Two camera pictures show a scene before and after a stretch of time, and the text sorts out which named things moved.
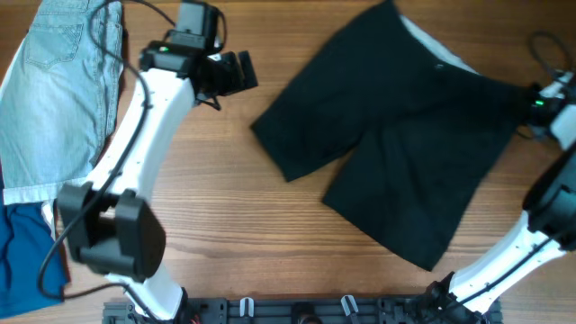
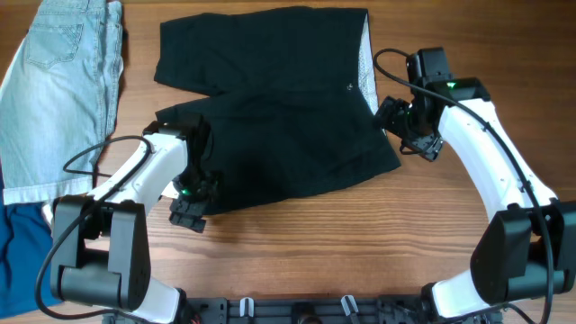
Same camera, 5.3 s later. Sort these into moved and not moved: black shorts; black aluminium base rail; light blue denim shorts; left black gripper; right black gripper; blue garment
Moved: left black gripper; black shorts; right black gripper
Not moved: black aluminium base rail; light blue denim shorts; blue garment
